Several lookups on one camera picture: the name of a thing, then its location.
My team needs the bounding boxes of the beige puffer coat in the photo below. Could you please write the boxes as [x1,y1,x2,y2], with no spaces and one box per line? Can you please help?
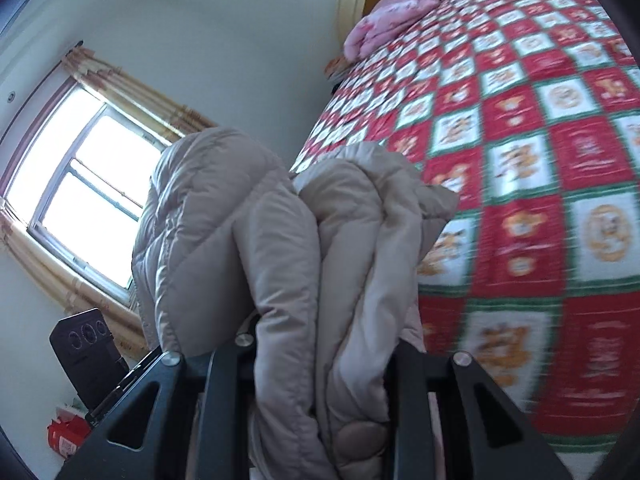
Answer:
[131,128,459,479]

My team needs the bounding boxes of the red box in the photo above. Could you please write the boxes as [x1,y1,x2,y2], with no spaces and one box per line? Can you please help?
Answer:
[47,405,91,458]

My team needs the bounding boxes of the black device with round holes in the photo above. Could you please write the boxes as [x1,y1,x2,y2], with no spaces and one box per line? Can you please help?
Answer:
[49,308,129,411]

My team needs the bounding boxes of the side window yellow curtain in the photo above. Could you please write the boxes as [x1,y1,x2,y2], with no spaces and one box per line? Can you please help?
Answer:
[1,46,214,358]

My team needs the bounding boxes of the red patchwork bedspread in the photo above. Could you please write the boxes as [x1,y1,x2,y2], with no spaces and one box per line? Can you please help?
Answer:
[294,0,639,479]

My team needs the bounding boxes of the pink folded blanket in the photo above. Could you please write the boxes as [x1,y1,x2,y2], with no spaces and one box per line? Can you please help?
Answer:
[343,0,439,63]

